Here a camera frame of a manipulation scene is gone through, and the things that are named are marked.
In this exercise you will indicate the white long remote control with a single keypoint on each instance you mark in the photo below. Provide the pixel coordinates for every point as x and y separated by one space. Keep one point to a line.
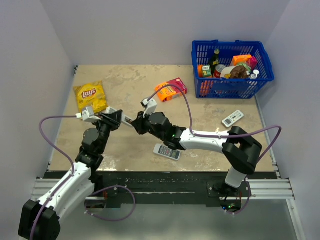
120 116

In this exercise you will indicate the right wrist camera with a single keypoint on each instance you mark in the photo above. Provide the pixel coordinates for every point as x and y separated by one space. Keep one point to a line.
149 106

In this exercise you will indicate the brown snack packet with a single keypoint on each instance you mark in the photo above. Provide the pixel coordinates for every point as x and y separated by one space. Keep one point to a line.
235 72

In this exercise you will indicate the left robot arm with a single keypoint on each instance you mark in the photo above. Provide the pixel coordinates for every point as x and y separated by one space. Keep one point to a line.
42 219

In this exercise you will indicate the orange pink box in basket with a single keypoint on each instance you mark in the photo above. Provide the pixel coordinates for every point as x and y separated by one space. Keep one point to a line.
248 61

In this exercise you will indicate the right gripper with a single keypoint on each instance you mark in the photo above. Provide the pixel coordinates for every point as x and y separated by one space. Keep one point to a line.
138 124

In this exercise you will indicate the grey-faced remote control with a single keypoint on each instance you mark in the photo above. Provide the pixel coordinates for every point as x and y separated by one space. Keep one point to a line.
166 152

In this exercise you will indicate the small white remote control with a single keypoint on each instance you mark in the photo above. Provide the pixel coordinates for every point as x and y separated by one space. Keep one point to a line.
232 118

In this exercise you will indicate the orange pink sponge box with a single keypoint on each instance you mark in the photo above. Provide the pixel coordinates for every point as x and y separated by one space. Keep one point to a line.
171 91

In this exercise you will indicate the black table front rail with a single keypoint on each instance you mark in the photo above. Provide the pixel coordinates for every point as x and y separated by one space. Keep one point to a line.
167 188

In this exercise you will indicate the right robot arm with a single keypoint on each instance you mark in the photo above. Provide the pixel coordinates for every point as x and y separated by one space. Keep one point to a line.
240 149

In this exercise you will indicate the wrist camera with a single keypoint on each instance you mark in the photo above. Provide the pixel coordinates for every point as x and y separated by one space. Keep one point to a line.
87 115
149 106

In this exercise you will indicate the yellow Lays chips bag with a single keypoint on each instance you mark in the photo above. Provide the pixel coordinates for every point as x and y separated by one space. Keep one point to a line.
91 95

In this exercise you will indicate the aluminium frame rail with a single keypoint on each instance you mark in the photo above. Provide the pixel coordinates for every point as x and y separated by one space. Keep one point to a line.
271 189

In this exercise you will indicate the black battery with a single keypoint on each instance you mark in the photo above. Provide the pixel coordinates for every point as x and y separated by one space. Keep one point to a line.
128 120

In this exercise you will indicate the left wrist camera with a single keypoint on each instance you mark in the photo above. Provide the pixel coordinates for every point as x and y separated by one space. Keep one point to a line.
87 115

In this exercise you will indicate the white bottle cap item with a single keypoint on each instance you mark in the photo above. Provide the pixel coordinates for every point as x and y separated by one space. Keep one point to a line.
254 75

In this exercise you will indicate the green yellow carton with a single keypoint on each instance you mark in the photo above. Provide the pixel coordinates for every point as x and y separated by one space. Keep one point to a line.
206 71

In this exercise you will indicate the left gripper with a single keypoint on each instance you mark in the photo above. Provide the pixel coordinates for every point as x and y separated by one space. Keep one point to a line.
116 116

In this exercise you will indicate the dark glass bottle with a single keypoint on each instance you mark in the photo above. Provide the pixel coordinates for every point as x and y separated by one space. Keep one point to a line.
214 60

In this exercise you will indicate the blue plastic basket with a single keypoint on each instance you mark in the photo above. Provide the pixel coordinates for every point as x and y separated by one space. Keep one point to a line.
221 88

